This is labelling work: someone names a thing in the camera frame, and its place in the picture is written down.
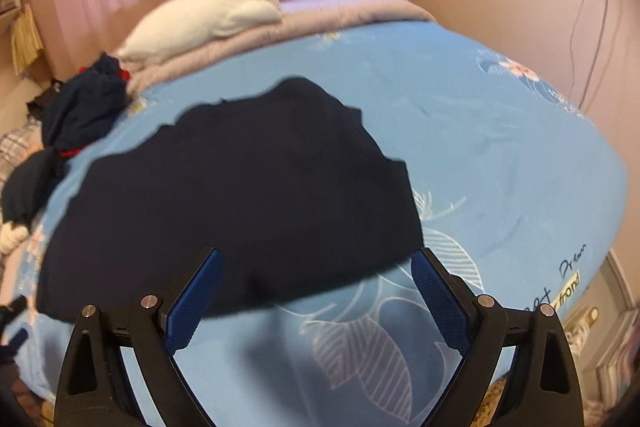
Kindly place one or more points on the plaid grey cloth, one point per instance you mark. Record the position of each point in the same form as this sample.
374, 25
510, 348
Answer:
17, 146

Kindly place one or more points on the navy garment with red trim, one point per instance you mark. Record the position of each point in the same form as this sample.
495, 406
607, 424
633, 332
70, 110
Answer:
83, 112

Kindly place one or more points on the lilac folded quilt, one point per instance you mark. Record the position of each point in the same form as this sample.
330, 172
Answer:
300, 18

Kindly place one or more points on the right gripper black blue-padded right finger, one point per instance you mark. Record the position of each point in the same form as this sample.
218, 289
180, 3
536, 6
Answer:
542, 388

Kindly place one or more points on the straw tassel hanging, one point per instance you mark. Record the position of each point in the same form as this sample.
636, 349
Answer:
26, 44

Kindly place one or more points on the black small garment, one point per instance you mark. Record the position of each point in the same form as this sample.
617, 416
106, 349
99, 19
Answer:
38, 106

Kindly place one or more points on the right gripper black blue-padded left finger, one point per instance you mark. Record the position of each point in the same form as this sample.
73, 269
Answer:
94, 388

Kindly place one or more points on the white fluffy folded blanket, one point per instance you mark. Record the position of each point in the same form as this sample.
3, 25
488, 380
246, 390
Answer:
179, 26

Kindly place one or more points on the dark navy collared shirt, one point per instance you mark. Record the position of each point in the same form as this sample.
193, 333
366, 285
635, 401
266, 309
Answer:
288, 186

